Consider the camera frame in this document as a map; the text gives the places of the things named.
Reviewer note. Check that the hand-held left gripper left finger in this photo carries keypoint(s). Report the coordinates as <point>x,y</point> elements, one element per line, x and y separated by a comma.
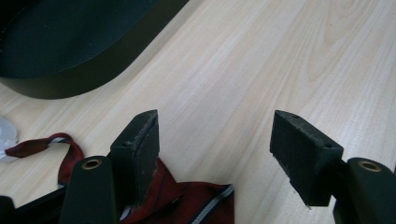
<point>134,161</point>

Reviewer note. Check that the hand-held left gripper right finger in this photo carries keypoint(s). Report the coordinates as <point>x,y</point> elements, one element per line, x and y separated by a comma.
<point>306,161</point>

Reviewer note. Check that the clear plastic piece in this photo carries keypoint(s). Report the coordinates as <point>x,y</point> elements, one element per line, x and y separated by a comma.
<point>6,138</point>

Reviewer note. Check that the black round container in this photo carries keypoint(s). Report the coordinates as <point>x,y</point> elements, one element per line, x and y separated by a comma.
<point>56,40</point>

